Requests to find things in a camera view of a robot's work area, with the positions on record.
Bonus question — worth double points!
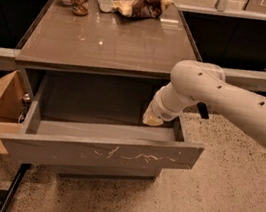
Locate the grey bottom drawer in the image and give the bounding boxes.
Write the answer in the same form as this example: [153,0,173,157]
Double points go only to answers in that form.
[51,165,156,181]

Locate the grey drawer cabinet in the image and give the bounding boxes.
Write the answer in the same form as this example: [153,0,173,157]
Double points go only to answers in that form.
[0,0,211,197]

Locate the crumpled chip bag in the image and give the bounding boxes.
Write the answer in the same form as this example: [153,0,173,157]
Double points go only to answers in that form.
[113,0,173,19]

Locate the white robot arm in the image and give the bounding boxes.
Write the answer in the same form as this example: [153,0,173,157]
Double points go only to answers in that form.
[143,60,266,212]

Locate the clear plastic water bottle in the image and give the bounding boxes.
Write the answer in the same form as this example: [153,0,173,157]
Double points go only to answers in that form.
[97,0,113,13]

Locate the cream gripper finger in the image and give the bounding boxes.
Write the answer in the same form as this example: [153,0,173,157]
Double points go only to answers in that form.
[142,108,164,127]

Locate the grey top drawer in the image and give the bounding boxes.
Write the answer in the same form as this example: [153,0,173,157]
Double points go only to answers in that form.
[1,73,204,177]

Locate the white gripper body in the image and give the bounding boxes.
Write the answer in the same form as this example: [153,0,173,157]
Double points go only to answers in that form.
[145,90,189,122]

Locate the grey drawer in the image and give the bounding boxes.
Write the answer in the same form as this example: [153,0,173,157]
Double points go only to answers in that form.
[1,73,204,177]
[51,165,156,181]

